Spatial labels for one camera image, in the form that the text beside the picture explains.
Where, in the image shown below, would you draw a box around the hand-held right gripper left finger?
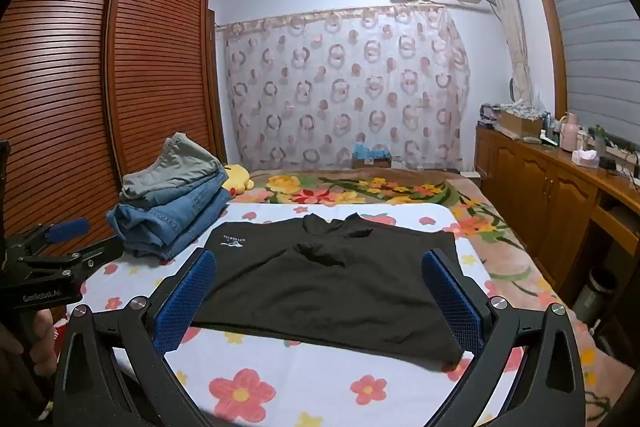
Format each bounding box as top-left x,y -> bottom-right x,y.
52,248 -> 218,427

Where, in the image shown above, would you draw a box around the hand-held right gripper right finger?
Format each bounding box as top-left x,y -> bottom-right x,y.
420,248 -> 586,427

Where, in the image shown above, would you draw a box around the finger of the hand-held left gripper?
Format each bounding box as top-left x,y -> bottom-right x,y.
7,218 -> 92,254
22,238 -> 125,281

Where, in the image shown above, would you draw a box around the black pants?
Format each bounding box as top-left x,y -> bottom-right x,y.
192,213 -> 463,370

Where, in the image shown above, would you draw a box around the grey folded pants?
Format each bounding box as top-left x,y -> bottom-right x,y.
120,133 -> 224,200

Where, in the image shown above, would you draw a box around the person's left hand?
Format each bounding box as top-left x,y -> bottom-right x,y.
0,308 -> 60,380

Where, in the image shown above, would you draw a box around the blue folded denim jeans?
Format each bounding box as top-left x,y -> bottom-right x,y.
112,202 -> 228,261
107,171 -> 231,240

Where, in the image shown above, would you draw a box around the yellow plush toy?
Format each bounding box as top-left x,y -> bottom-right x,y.
220,163 -> 255,196

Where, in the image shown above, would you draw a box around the wooden sideboard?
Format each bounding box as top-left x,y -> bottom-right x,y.
474,127 -> 640,323

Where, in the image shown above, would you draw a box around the white strawberry flower print sheet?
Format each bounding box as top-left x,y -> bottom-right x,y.
55,202 -> 493,427

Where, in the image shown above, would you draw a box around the grey waste bin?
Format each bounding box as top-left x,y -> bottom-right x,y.
572,268 -> 617,328

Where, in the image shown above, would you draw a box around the wooden louvred wardrobe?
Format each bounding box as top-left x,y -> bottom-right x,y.
0,0 -> 227,258

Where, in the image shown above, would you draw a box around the blue topped cardboard box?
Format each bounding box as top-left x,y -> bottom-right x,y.
351,144 -> 392,169

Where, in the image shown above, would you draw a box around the pink thermos jug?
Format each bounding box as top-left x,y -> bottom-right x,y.
560,112 -> 581,152

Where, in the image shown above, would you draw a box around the sheer curtain with circle pattern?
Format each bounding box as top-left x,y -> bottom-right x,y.
217,4 -> 471,172

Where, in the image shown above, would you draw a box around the beige tied window curtain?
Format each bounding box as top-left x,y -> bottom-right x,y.
482,0 -> 536,105

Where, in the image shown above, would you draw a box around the grey window blind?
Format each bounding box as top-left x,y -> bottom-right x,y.
540,0 -> 640,148

